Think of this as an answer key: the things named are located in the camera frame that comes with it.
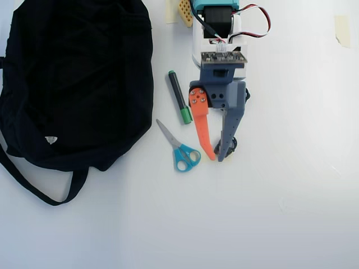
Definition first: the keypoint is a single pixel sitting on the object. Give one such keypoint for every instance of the grey-blue gripper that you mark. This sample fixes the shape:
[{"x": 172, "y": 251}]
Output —
[{"x": 224, "y": 96}]

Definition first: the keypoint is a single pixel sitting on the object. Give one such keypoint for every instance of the black bike light red lens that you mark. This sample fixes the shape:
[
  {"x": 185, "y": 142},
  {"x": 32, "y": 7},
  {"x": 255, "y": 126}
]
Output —
[{"x": 232, "y": 144}]

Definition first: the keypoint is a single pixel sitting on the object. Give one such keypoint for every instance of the white grey teal robot arm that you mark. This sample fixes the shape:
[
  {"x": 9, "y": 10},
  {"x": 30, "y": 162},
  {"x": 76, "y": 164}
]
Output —
[{"x": 217, "y": 19}]

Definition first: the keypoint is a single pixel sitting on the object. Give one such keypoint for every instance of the black fabric bag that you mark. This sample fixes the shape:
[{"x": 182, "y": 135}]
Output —
[{"x": 78, "y": 84}]

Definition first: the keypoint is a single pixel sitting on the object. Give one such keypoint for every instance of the black marker with green cap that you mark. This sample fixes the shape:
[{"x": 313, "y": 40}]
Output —
[{"x": 178, "y": 95}]

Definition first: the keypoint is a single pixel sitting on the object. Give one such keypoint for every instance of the camera circuit board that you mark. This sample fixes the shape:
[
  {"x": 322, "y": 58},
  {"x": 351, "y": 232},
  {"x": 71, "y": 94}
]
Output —
[{"x": 224, "y": 57}]

